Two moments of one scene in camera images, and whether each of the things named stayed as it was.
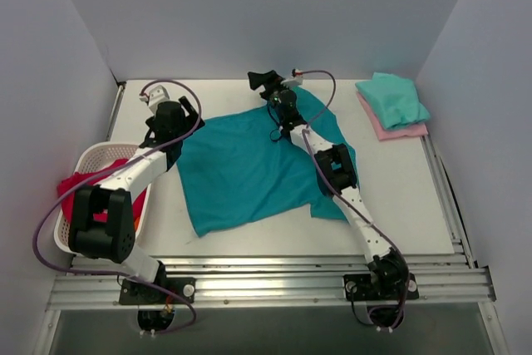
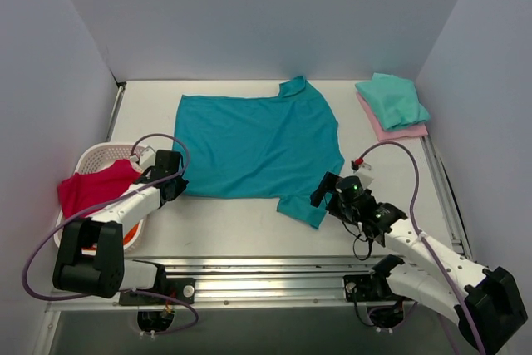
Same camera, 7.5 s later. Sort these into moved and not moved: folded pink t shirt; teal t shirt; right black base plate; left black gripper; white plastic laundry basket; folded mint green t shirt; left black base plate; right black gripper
Moved: left black gripper; teal t shirt; right black gripper
Not moved: folded pink t shirt; right black base plate; white plastic laundry basket; folded mint green t shirt; left black base plate
